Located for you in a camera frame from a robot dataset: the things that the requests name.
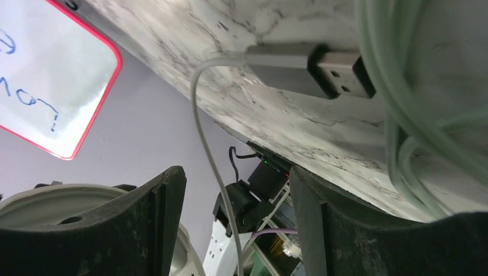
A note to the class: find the pink framed whiteboard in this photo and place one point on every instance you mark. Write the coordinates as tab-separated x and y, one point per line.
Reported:
56	71

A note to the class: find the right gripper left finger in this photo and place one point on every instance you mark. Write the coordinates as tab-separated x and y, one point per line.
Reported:
114	232

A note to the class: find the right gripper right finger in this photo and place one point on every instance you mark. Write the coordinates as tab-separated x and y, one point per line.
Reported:
341	234

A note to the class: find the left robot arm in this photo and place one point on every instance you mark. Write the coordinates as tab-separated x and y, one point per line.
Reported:
252	201

